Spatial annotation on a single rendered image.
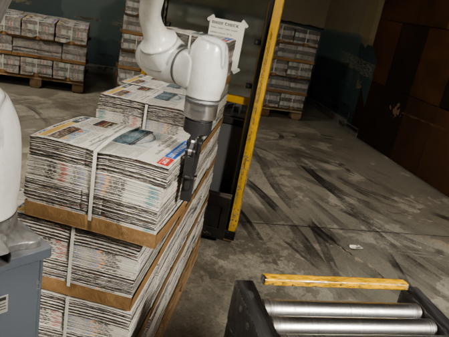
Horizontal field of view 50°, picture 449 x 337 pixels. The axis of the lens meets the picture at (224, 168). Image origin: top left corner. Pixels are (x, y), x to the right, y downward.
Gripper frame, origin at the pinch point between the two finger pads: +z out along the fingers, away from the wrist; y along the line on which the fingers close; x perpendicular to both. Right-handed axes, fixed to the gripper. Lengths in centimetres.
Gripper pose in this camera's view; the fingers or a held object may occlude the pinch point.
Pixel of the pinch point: (187, 188)
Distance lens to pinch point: 135.7
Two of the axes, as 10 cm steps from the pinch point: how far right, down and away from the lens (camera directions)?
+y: -1.4, 3.0, -9.4
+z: -1.8, 9.3, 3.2
